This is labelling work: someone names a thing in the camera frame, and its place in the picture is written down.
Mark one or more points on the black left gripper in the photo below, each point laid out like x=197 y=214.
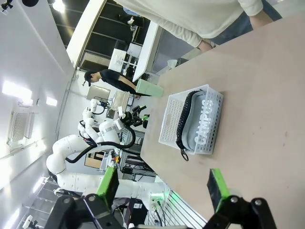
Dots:
x=131 y=119

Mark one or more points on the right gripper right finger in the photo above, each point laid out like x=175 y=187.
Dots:
x=220 y=188

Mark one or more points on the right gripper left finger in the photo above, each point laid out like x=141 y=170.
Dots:
x=107 y=183

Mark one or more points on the person's left forearm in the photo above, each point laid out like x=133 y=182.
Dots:
x=259 y=20

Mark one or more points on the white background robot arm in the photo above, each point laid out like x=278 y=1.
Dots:
x=87 y=124

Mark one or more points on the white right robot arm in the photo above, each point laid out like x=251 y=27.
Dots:
x=143 y=188

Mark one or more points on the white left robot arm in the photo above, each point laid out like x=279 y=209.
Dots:
x=69 y=145

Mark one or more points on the white perforated plastic basket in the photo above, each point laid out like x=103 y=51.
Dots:
x=171 y=117

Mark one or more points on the person's right hand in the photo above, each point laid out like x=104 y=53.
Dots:
x=206 y=45

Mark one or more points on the pale green plastic cup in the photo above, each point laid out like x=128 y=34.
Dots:
x=150 y=89

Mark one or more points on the background person in black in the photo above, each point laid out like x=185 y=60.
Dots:
x=112 y=77

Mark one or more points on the grey metal cabinet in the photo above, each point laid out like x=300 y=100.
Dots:
x=97 y=93

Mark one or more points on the grey Campus pencil case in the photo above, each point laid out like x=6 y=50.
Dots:
x=197 y=124

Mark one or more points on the white equipment cart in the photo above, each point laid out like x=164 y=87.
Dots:
x=118 y=59

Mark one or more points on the white partition board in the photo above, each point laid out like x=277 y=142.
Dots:
x=147 y=47

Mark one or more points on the ceiling air conditioner vent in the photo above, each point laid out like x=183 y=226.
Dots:
x=20 y=124

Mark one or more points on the person in beige sweatshirt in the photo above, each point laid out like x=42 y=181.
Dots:
x=190 y=14

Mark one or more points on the blue jeans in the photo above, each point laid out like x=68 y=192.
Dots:
x=236 y=31

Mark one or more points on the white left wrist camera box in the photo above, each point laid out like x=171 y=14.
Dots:
x=121 y=112

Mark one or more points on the aluminium table frame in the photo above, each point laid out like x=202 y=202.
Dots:
x=133 y=162

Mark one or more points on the black ceiling camera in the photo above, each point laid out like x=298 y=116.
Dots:
x=6 y=4

